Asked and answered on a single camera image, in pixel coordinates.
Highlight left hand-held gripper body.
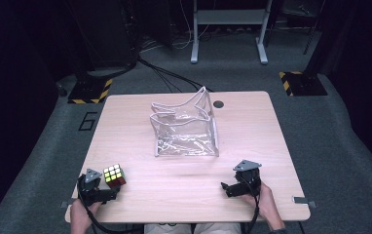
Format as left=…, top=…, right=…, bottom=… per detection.
left=76, top=168, right=106, bottom=207

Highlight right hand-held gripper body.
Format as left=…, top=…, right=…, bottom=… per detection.
left=232, top=159, right=262, bottom=198

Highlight colourful puzzle cube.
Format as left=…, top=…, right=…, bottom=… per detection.
left=102, top=163, right=128, bottom=189

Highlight clear plastic zipper bag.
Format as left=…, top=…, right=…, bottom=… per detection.
left=149, top=85, right=220, bottom=158

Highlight person's left hand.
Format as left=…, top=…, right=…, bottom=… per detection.
left=69, top=198, right=103, bottom=234

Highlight person's right hand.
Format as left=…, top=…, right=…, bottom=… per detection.
left=239, top=181, right=286, bottom=231

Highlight person's light trousers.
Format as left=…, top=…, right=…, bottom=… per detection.
left=143, top=221, right=242, bottom=234

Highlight dark equipment cabinet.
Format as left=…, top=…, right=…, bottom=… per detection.
left=64, top=0, right=140, bottom=71

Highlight grey metal table bracket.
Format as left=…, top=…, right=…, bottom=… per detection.
left=291, top=195, right=317, bottom=210
left=59, top=198, right=78, bottom=209

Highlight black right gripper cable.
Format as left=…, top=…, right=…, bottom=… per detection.
left=243, top=176, right=262, bottom=234

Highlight black base plate striped edge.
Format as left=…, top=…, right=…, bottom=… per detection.
left=278, top=70, right=329, bottom=98
left=67, top=77, right=114, bottom=105

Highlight black floor cables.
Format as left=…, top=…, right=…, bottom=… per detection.
left=137, top=55, right=213, bottom=94

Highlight white metal stand frame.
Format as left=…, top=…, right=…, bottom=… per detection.
left=190, top=0, right=274, bottom=65

